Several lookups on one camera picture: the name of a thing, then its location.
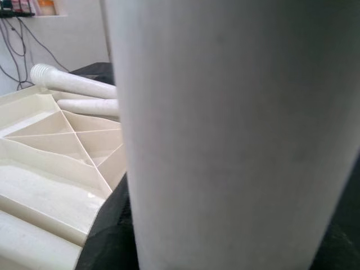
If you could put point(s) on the white plastic table top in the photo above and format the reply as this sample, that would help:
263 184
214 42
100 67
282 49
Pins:
56 146

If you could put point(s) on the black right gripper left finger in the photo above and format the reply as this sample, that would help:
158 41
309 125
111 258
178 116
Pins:
112 239

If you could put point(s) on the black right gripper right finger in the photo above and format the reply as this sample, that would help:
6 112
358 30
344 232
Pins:
346 247

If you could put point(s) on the black wall power strip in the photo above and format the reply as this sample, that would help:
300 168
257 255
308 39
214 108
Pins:
17 13

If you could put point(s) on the orange box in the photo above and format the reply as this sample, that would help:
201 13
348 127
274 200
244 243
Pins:
46 7

